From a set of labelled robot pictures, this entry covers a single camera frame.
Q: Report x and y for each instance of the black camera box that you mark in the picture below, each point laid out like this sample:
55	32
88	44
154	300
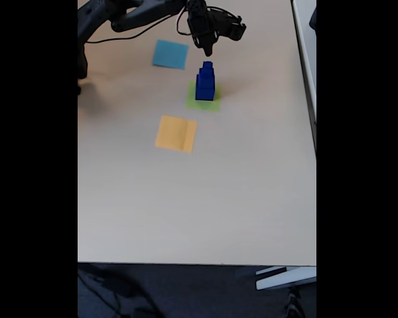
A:
230	23

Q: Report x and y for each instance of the small blue cube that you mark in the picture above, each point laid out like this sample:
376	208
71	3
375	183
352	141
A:
207	69

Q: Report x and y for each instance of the dark blue object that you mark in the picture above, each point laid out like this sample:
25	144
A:
313	18

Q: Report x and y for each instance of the white table foot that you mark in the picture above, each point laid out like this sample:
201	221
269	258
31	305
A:
285	280

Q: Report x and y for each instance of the largest blue cube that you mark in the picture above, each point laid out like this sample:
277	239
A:
204	92

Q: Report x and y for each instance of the green paper square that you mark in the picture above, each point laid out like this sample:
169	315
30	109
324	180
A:
215	105

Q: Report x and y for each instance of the medium blue cube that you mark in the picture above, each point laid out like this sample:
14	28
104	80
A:
205	77

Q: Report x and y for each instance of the blue paper square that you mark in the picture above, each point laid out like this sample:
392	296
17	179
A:
169	54

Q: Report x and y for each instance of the tiny blue cube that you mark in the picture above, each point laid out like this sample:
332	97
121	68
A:
208	63

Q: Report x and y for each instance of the orange paper square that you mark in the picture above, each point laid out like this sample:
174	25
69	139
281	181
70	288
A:
172	134

